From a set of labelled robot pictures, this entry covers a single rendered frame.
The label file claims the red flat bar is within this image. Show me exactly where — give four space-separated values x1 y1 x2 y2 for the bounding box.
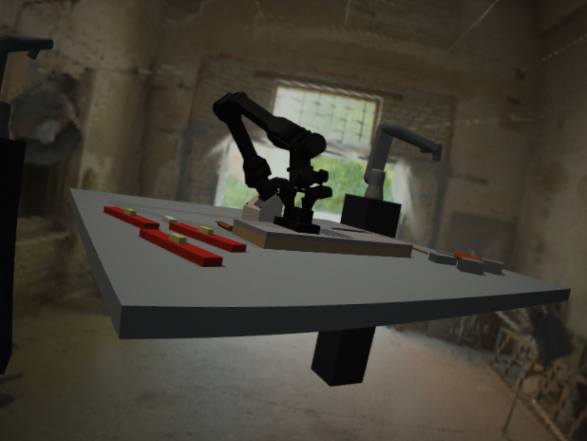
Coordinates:
104 206 160 231
169 222 246 253
139 229 223 267

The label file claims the beige rectangular panel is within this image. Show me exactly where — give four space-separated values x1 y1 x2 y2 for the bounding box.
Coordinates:
232 219 413 258

